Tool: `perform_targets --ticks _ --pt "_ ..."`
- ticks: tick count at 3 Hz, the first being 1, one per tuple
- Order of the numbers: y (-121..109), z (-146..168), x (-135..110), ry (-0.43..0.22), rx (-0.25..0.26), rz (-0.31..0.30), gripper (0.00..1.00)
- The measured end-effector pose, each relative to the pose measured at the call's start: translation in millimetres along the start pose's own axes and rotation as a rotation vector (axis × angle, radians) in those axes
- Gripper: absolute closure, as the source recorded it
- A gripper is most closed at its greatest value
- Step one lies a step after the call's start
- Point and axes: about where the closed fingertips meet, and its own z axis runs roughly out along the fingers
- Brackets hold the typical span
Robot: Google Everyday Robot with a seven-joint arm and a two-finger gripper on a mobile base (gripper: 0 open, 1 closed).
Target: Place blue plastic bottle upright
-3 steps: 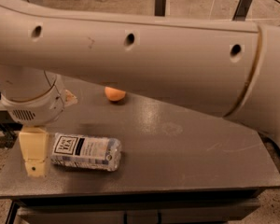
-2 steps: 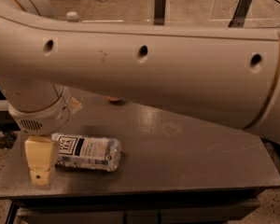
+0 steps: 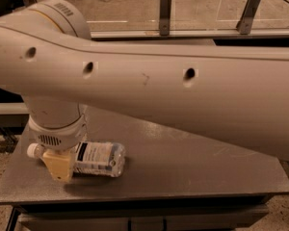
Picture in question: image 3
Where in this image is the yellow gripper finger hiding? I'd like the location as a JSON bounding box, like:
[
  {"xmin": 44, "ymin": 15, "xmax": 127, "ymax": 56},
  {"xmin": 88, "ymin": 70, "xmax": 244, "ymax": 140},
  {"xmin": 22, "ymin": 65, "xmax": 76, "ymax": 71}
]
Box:
[{"xmin": 42, "ymin": 148, "xmax": 75, "ymax": 182}]

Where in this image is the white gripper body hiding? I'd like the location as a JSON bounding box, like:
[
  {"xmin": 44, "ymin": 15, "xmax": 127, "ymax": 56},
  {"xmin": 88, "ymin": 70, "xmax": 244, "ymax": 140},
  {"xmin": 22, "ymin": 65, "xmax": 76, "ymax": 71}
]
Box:
[{"xmin": 23, "ymin": 96, "xmax": 87, "ymax": 151}]

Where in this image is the clear bottle with blue label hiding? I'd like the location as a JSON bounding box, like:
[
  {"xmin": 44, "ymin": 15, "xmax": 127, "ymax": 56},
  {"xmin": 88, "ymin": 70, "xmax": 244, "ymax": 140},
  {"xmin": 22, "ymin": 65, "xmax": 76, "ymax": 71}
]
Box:
[{"xmin": 27, "ymin": 141, "xmax": 126, "ymax": 177}]

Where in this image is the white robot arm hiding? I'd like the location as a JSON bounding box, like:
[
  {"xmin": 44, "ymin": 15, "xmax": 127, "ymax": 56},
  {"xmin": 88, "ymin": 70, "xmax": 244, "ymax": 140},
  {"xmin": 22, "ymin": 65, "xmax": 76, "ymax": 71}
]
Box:
[{"xmin": 0, "ymin": 0, "xmax": 289, "ymax": 182}]

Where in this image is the middle metal bracket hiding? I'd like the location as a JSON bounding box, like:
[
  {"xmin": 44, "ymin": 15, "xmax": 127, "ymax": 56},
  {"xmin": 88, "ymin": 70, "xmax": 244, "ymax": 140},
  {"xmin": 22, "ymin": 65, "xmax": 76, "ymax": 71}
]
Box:
[{"xmin": 159, "ymin": 0, "xmax": 171, "ymax": 36}]

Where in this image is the table base frame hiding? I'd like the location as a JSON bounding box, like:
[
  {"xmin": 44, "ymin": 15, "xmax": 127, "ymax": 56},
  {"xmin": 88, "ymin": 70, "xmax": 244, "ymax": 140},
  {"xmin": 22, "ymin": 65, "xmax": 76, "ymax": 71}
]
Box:
[{"xmin": 6, "ymin": 195, "xmax": 269, "ymax": 231}]

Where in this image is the right metal bracket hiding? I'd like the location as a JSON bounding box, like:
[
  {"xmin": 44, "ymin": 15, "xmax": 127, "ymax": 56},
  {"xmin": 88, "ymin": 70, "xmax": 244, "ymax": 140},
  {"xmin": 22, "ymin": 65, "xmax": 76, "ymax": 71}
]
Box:
[{"xmin": 236, "ymin": 0, "xmax": 261, "ymax": 35}]

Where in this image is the metal rail behind table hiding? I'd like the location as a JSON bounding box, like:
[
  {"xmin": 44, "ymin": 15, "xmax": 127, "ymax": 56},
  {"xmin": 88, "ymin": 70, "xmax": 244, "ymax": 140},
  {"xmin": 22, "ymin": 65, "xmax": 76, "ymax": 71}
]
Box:
[{"xmin": 91, "ymin": 28, "xmax": 289, "ymax": 39}]

